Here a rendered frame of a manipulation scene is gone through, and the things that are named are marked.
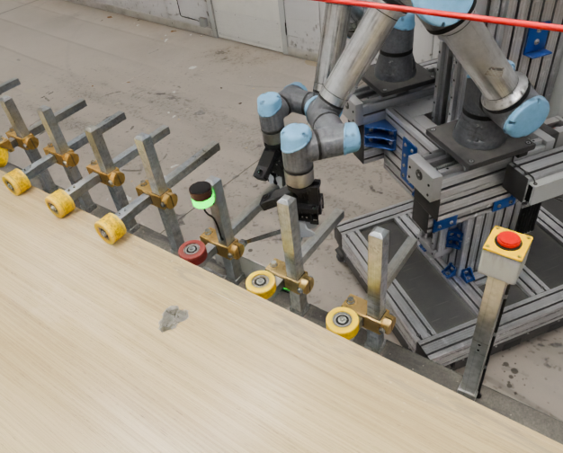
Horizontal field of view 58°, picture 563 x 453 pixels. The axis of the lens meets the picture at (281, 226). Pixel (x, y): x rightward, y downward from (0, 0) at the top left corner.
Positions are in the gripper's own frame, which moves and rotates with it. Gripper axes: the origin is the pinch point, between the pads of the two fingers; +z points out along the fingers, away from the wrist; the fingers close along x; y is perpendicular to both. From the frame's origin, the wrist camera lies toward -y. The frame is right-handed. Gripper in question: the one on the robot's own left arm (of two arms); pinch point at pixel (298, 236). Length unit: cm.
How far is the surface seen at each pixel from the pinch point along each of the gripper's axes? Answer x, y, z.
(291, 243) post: -11.0, 1.7, -8.2
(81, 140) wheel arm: 35, -92, -4
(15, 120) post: 32, -115, -12
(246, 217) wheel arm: 12.6, -20.5, 6.1
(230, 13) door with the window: 353, -157, 64
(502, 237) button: -27, 48, -31
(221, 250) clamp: -2.6, -23.8, 6.7
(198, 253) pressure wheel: -10.3, -27.0, 1.1
